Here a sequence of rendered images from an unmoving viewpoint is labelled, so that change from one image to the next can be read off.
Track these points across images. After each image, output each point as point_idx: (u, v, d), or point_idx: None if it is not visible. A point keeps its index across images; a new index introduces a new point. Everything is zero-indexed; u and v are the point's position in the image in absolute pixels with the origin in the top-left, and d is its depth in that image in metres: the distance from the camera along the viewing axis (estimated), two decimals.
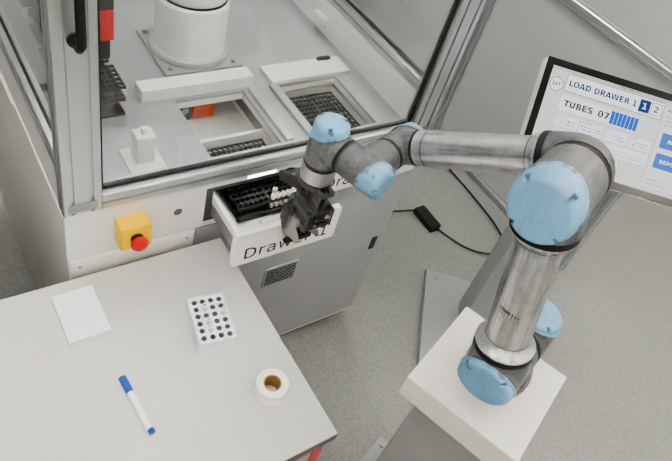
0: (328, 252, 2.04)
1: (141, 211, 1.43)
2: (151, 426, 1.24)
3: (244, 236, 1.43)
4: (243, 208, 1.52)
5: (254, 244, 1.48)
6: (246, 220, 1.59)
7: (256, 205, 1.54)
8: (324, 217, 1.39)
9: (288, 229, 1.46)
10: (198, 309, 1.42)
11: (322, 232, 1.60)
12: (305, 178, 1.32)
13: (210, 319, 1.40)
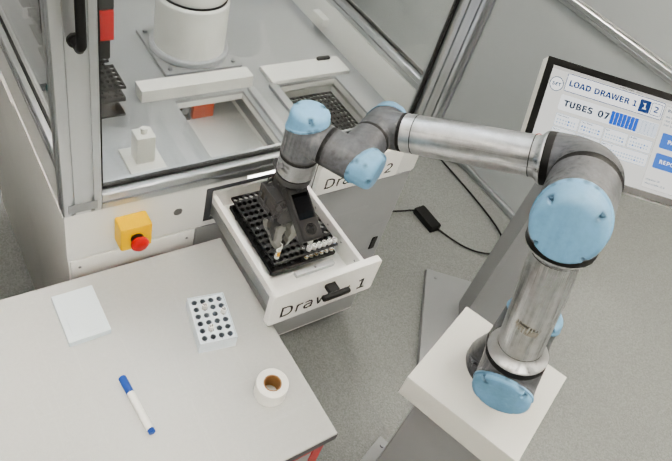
0: None
1: (141, 211, 1.43)
2: (151, 426, 1.24)
3: (281, 296, 1.34)
4: (278, 262, 1.43)
5: (291, 302, 1.39)
6: (280, 273, 1.50)
7: (292, 258, 1.45)
8: (269, 186, 1.31)
9: None
10: (198, 309, 1.43)
11: (360, 285, 1.51)
12: None
13: (278, 248, 1.37)
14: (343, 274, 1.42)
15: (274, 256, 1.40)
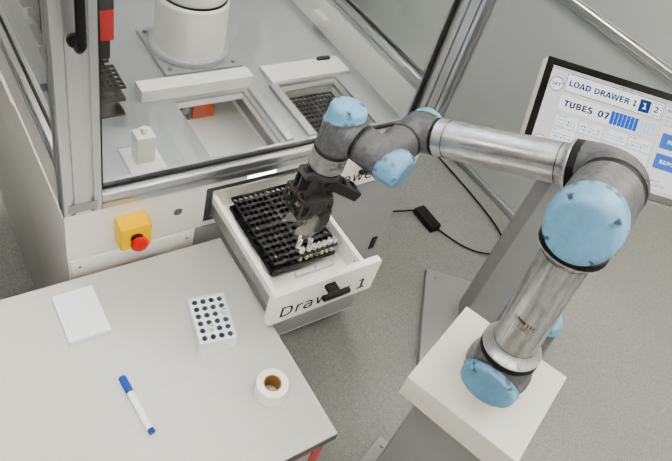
0: None
1: (141, 211, 1.43)
2: (151, 426, 1.24)
3: (281, 296, 1.34)
4: (278, 262, 1.43)
5: (291, 302, 1.39)
6: (280, 273, 1.50)
7: (292, 258, 1.45)
8: (296, 202, 1.30)
9: None
10: (198, 309, 1.43)
11: (360, 285, 1.51)
12: None
13: (304, 251, 1.47)
14: (343, 274, 1.42)
15: (299, 261, 1.49)
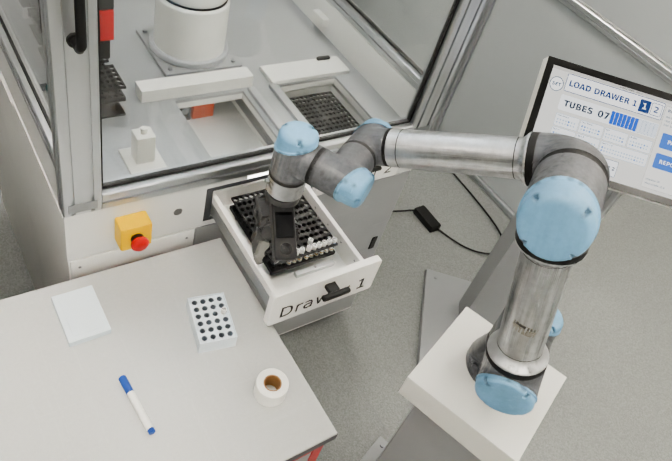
0: None
1: (141, 211, 1.43)
2: (151, 426, 1.24)
3: (281, 296, 1.34)
4: (278, 262, 1.43)
5: (291, 302, 1.39)
6: (280, 273, 1.50)
7: None
8: (265, 200, 1.33)
9: None
10: (198, 309, 1.43)
11: (360, 285, 1.51)
12: None
13: (304, 251, 1.47)
14: (343, 274, 1.42)
15: (299, 261, 1.49)
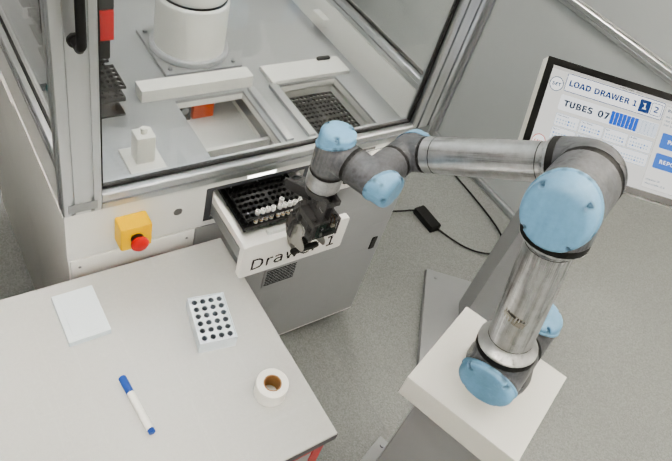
0: (328, 252, 2.04)
1: (141, 211, 1.43)
2: (151, 426, 1.24)
3: (251, 247, 1.41)
4: (250, 218, 1.51)
5: (261, 255, 1.46)
6: (253, 230, 1.57)
7: (263, 215, 1.52)
8: (330, 226, 1.38)
9: (293, 238, 1.44)
10: (198, 309, 1.43)
11: (329, 242, 1.58)
12: (311, 187, 1.31)
13: (275, 209, 1.54)
14: None
15: (270, 219, 1.56)
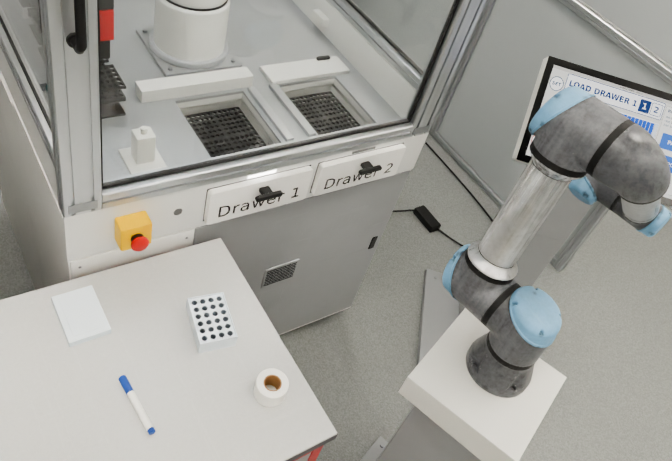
0: (328, 252, 2.04)
1: (141, 211, 1.43)
2: (151, 426, 1.24)
3: (217, 193, 1.50)
4: None
5: (228, 202, 1.55)
6: None
7: None
8: None
9: None
10: (198, 309, 1.43)
11: (295, 194, 1.67)
12: None
13: None
14: (276, 179, 1.59)
15: None
